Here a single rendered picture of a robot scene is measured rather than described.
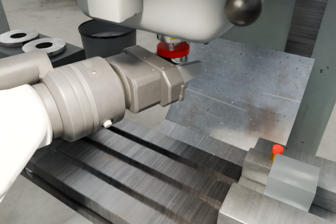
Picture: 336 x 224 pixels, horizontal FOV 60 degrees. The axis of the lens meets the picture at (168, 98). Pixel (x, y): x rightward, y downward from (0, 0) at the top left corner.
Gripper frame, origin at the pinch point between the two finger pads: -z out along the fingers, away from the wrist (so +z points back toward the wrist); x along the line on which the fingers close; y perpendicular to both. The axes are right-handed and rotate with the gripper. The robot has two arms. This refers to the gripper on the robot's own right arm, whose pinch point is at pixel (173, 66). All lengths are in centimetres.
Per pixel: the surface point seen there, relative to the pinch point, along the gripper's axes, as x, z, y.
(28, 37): 40.6, 9.8, 5.5
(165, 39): -1.0, 2.2, -5.0
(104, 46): 163, -69, 69
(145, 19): -4.8, 7.9, -9.8
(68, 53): 28.9, 5.3, 6.8
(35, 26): 408, -83, 123
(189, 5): -9.8, 6.3, -12.0
